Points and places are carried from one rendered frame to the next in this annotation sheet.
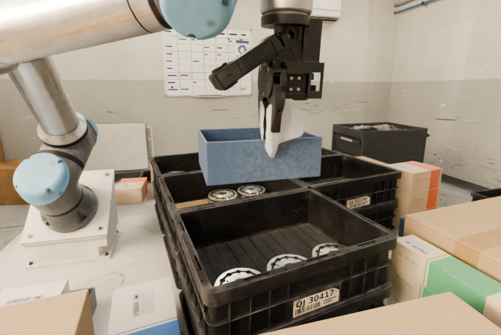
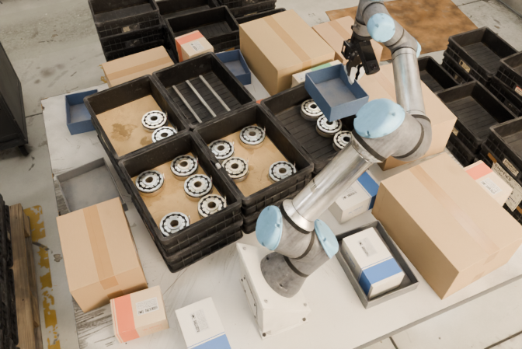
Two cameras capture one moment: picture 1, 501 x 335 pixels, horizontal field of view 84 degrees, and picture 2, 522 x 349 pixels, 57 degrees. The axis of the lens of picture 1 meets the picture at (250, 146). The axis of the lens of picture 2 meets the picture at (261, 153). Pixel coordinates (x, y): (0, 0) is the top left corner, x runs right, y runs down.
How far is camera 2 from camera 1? 1.89 m
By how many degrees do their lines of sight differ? 86
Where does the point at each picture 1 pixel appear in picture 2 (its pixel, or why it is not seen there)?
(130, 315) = (356, 193)
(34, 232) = (301, 301)
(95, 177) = (248, 258)
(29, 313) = (399, 192)
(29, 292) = (359, 250)
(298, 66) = not seen: hidden behind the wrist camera
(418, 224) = (285, 69)
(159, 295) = not seen: hidden behind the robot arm
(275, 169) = (351, 87)
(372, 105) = not seen: outside the picture
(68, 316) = (395, 178)
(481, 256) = (312, 60)
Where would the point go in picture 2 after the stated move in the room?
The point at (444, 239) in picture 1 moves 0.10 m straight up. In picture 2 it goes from (297, 65) to (299, 47)
